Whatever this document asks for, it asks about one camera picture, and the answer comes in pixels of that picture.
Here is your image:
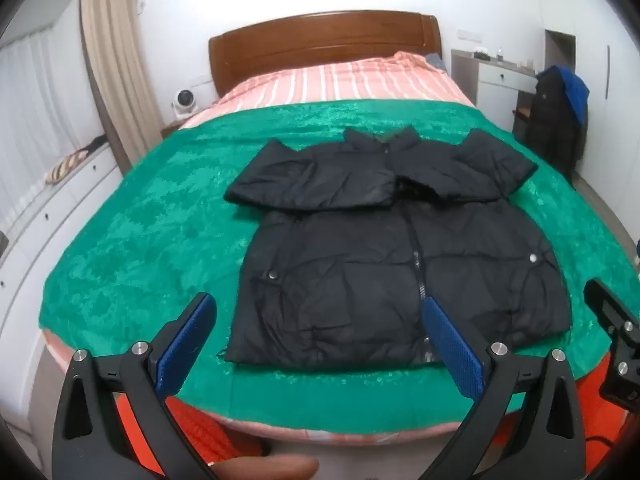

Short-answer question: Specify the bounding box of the black cloth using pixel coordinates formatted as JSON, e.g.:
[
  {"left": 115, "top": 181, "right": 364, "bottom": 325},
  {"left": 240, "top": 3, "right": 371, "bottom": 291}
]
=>
[{"left": 75, "top": 135, "right": 108, "bottom": 158}]

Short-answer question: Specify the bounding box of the white desk with drawer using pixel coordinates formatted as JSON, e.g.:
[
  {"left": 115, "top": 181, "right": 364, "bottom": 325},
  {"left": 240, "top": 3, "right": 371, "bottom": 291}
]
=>
[{"left": 451, "top": 49, "right": 541, "bottom": 126}]

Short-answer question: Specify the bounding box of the beige curtain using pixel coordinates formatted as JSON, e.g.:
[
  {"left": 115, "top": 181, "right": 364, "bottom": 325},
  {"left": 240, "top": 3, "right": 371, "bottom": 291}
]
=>
[{"left": 80, "top": 0, "right": 163, "bottom": 173}]

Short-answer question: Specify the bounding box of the wooden nightstand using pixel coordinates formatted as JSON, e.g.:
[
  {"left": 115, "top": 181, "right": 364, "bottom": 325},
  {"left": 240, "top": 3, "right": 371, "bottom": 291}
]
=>
[{"left": 160, "top": 119, "right": 190, "bottom": 140}]

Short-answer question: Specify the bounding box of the striped folded cloth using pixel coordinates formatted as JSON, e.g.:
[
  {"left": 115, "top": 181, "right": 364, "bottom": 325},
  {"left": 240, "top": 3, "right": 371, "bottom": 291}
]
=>
[{"left": 45, "top": 147, "right": 88, "bottom": 186}]

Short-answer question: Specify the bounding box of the white round fan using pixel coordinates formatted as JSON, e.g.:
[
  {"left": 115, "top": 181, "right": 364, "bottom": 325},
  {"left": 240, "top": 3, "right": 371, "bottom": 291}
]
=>
[{"left": 170, "top": 89, "right": 197, "bottom": 121}]

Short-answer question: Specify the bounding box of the black puffer jacket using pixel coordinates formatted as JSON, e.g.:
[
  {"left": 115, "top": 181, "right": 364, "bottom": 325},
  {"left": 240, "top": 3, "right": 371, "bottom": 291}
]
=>
[{"left": 216, "top": 126, "right": 573, "bottom": 373}]

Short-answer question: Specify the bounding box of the white sheer curtain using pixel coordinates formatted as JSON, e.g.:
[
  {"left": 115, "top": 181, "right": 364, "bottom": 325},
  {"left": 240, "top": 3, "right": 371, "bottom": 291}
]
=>
[{"left": 0, "top": 35, "right": 108, "bottom": 201}]

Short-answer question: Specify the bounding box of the pink striped bedsheet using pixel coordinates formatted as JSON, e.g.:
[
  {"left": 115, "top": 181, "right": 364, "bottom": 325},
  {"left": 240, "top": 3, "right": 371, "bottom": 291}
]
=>
[{"left": 42, "top": 51, "right": 606, "bottom": 447}]

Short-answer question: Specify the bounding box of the wooden headboard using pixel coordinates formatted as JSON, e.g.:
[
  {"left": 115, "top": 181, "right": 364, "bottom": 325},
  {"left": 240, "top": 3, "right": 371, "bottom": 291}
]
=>
[{"left": 208, "top": 10, "right": 444, "bottom": 98}]

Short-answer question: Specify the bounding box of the blue garment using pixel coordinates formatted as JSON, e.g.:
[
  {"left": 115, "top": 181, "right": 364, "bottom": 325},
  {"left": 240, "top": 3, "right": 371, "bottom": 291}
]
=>
[{"left": 554, "top": 65, "right": 591, "bottom": 126}]

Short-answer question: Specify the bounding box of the white low cabinet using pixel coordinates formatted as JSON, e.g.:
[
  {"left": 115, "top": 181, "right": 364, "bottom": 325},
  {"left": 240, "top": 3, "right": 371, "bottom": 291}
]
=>
[{"left": 0, "top": 135, "right": 126, "bottom": 426}]

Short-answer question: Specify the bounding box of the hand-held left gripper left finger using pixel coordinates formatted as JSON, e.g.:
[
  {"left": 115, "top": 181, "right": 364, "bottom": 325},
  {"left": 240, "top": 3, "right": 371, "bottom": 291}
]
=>
[{"left": 51, "top": 292, "right": 218, "bottom": 480}]

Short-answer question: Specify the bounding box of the person's left hand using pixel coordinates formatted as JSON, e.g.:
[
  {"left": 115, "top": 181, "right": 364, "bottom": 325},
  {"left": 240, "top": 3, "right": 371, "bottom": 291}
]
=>
[{"left": 210, "top": 455, "right": 320, "bottom": 480}]

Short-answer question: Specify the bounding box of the green plush blanket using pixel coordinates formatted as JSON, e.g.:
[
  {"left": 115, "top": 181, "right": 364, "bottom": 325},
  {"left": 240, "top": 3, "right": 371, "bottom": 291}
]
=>
[{"left": 39, "top": 100, "right": 640, "bottom": 433}]

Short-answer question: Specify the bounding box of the white wardrobe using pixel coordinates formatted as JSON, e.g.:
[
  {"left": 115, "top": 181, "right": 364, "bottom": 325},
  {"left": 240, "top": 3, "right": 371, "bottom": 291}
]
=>
[{"left": 532, "top": 0, "right": 640, "bottom": 241}]

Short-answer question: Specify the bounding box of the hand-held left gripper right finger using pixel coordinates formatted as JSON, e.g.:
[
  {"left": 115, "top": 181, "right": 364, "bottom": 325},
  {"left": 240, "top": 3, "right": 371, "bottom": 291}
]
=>
[{"left": 419, "top": 296, "right": 587, "bottom": 480}]

